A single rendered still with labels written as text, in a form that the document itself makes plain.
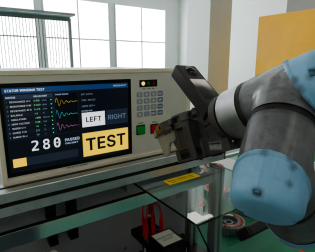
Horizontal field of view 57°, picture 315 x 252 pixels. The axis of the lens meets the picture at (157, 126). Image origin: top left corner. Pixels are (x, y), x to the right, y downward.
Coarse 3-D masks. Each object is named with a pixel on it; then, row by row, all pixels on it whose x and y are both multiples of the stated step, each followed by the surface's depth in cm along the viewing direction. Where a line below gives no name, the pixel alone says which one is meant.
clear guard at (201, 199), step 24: (192, 168) 75; (216, 168) 75; (168, 192) 61; (192, 192) 61; (216, 192) 61; (192, 216) 52; (216, 216) 52; (240, 216) 54; (216, 240) 49; (264, 240) 53
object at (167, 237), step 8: (136, 232) 76; (160, 232) 72; (168, 232) 72; (144, 240) 73; (152, 240) 69; (160, 240) 69; (168, 240) 69; (176, 240) 69; (184, 240) 69; (144, 248) 75; (152, 248) 70; (160, 248) 67; (168, 248) 67; (176, 248) 68; (184, 248) 70
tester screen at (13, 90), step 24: (24, 96) 51; (48, 96) 54; (72, 96) 56; (96, 96) 59; (120, 96) 62; (24, 120) 52; (48, 120) 55; (72, 120) 57; (24, 144) 53; (72, 144) 58; (24, 168) 54
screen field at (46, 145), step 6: (42, 138) 54; (48, 138) 55; (54, 138) 56; (60, 138) 56; (30, 144) 53; (36, 144) 54; (42, 144) 55; (48, 144) 55; (54, 144) 56; (60, 144) 57; (30, 150) 54; (36, 150) 54; (42, 150) 55
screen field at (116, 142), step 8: (120, 128) 64; (88, 136) 60; (96, 136) 61; (104, 136) 62; (112, 136) 63; (120, 136) 64; (88, 144) 60; (96, 144) 61; (104, 144) 62; (112, 144) 63; (120, 144) 64; (88, 152) 60; (96, 152) 61; (104, 152) 62
